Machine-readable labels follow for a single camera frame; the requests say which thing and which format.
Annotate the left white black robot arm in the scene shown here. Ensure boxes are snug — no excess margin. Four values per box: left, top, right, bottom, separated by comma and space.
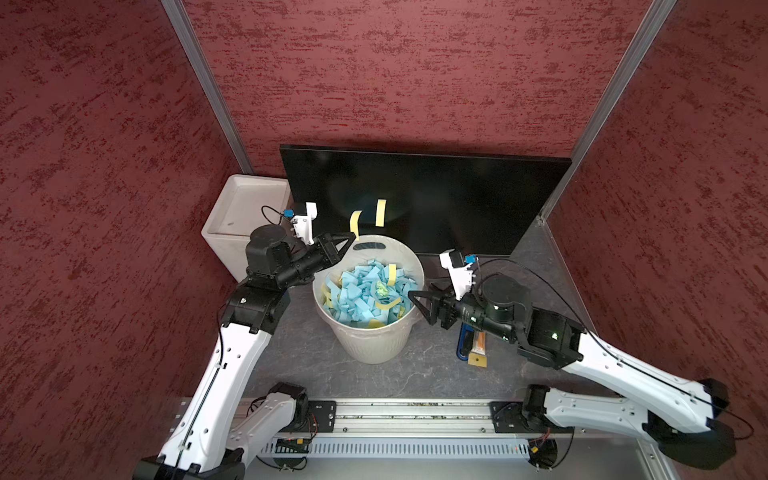
133, 225, 356, 479

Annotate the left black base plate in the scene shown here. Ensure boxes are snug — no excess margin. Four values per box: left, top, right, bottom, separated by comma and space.
294, 400, 338, 433

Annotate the white styrofoam box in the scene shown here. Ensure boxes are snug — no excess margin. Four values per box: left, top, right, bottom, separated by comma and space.
201, 175, 290, 282

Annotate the orange handled scraper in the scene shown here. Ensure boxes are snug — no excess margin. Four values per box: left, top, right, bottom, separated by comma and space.
468, 331, 488, 368

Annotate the aluminium mounting rail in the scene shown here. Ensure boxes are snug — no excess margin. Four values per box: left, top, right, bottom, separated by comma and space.
239, 397, 655, 439

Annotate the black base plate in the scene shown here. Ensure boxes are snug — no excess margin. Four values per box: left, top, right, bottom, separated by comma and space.
294, 400, 338, 433
489, 401, 573, 435

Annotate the white plastic waste basket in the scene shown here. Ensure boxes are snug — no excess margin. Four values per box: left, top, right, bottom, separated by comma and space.
312, 235, 425, 364

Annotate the blue paper scraps pile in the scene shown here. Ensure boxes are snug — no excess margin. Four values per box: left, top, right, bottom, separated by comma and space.
320, 260, 418, 329

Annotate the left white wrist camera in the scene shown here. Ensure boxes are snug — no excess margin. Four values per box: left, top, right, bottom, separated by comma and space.
283, 202, 318, 246

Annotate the blue utility knife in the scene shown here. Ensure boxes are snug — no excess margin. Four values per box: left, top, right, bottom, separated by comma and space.
456, 324, 474, 362

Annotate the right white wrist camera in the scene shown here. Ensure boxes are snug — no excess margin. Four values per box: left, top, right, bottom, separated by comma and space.
439, 249, 477, 301

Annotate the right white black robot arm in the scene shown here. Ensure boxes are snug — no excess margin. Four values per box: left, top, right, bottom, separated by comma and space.
408, 273, 737, 470

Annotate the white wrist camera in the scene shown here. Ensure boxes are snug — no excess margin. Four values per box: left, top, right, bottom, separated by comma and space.
439, 249, 477, 301
283, 202, 318, 246

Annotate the black flat monitor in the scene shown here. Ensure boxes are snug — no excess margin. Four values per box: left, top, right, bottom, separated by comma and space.
280, 145, 572, 255

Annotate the white perforated cable duct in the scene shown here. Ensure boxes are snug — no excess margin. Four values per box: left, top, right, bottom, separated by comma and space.
258, 437, 530, 461

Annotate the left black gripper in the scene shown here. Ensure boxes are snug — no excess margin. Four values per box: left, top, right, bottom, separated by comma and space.
275, 232, 356, 288

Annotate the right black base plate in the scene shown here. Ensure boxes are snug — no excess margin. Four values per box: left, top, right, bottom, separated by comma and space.
489, 401, 573, 435

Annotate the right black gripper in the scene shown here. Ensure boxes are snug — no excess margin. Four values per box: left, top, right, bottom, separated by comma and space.
409, 274, 519, 339

